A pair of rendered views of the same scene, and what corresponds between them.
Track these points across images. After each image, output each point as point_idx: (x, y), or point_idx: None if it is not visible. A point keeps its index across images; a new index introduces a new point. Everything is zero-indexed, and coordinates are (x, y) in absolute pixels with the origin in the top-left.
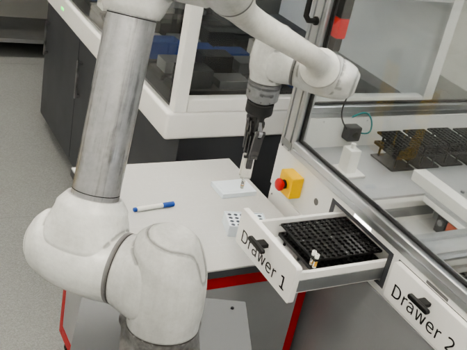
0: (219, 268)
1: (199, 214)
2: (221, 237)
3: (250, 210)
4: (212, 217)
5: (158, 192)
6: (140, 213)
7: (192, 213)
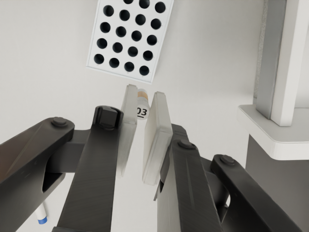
0: (245, 140)
1: (57, 101)
2: (152, 93)
3: (300, 146)
4: (73, 78)
5: None
6: (50, 209)
7: (54, 116)
